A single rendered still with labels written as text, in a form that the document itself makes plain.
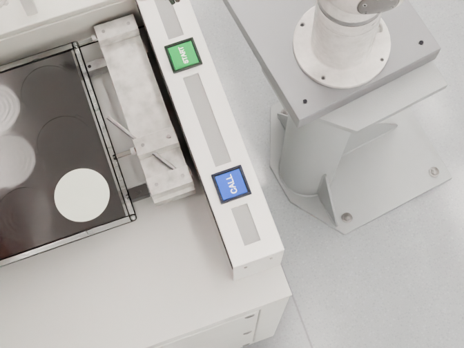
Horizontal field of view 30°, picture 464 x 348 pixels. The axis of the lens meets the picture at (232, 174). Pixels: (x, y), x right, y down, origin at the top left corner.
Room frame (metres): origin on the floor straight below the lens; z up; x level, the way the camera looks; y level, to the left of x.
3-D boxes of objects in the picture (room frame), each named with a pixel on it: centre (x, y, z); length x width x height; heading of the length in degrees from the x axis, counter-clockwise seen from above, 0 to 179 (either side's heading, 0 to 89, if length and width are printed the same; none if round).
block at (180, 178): (0.43, 0.11, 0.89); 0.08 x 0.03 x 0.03; 109
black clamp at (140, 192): (0.41, 0.17, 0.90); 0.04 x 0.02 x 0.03; 109
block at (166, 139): (0.51, 0.14, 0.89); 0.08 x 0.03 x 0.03; 109
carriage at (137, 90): (0.58, 0.16, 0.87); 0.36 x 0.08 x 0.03; 19
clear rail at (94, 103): (0.54, 0.24, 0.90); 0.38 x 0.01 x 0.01; 19
